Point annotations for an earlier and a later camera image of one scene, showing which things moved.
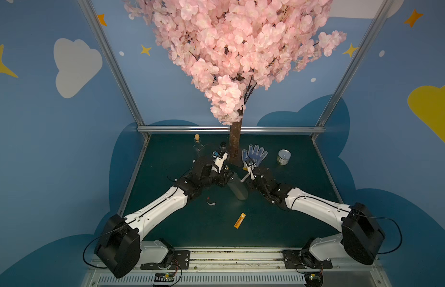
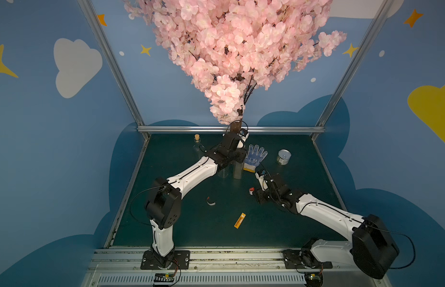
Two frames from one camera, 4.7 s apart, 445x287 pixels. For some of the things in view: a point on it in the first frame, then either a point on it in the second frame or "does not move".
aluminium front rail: (242, 268) does not move
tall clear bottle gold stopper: (238, 187) to (237, 168)
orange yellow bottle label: (240, 220) does not move
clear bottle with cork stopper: (198, 146) does not move
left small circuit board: (164, 277) does not move
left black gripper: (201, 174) to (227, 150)
